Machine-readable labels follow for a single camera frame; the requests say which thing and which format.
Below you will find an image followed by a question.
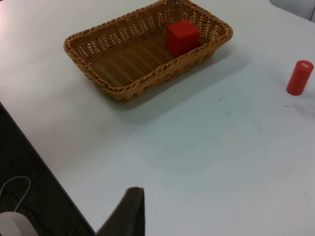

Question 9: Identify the red cylinder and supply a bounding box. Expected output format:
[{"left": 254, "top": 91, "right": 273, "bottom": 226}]
[{"left": 286, "top": 59, "right": 315, "bottom": 96}]

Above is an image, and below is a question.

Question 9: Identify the red cube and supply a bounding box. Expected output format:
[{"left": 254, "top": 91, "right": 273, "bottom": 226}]
[{"left": 166, "top": 20, "right": 200, "bottom": 59}]

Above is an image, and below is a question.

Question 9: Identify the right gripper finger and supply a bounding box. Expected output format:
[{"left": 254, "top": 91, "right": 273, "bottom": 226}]
[{"left": 95, "top": 187, "right": 146, "bottom": 236}]

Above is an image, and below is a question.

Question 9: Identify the white cable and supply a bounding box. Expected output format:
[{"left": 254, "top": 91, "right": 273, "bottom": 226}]
[{"left": 0, "top": 176, "right": 32, "bottom": 212}]

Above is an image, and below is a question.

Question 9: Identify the pale brown wicker basket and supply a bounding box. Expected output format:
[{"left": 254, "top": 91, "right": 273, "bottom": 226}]
[{"left": 63, "top": 0, "right": 234, "bottom": 103}]

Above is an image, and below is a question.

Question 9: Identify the white rounded device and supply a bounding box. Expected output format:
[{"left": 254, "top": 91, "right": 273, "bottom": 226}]
[{"left": 0, "top": 211, "right": 37, "bottom": 236}]

